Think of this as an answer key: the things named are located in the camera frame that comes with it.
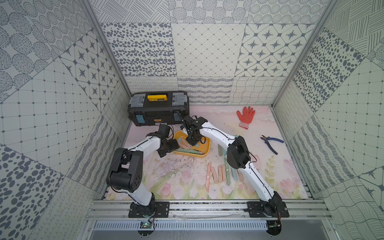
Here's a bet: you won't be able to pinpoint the yellow plastic storage tray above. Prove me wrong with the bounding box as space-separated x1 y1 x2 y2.
174 131 210 158

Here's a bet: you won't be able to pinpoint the sage green fruit knife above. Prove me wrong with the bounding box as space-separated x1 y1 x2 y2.
218 145 224 157

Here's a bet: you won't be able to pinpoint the long coral fruit knife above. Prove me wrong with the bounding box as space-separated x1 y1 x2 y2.
206 162 212 192

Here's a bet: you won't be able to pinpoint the green folding fruit knife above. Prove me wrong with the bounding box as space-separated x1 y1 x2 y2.
224 158 231 186

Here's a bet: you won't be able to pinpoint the pink folding fruit knife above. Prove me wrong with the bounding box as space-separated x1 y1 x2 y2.
211 167 219 184

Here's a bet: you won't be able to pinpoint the teal folding fruit knife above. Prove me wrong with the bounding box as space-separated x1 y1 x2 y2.
232 169 238 181

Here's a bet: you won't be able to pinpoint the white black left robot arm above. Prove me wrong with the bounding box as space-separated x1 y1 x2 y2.
106 124 179 207

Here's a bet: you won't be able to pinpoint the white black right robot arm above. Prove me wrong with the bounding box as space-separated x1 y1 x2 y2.
181 116 283 216

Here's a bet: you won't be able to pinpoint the black Deli toolbox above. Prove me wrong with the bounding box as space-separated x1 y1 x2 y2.
128 91 190 127

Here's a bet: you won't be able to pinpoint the red work glove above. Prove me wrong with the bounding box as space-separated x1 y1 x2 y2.
237 106 256 130

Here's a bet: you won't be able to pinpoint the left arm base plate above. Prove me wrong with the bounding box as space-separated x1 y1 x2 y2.
129 202 170 218

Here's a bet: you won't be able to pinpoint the blue handled pliers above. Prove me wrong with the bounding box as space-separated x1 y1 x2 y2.
260 134 285 156

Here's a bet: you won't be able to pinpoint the aluminium front rail frame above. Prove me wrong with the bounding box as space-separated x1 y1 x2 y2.
79 199 341 240

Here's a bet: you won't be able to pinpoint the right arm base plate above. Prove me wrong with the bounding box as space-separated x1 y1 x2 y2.
247 201 290 218

